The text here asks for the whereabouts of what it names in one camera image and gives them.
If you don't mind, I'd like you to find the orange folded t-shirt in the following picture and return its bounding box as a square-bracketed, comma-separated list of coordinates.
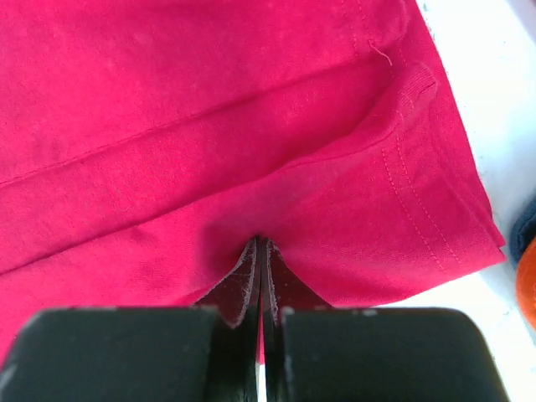
[515, 240, 536, 328]

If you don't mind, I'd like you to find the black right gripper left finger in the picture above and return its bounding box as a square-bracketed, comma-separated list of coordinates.
[1, 238, 260, 401]

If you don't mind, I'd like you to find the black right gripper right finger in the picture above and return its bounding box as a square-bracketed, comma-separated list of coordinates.
[261, 240, 508, 401]

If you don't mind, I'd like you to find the magenta pink t-shirt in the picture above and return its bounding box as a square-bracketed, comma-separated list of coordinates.
[1, 1, 503, 350]

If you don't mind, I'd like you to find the blue folded t-shirt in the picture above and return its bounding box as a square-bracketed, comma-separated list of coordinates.
[508, 199, 536, 265]

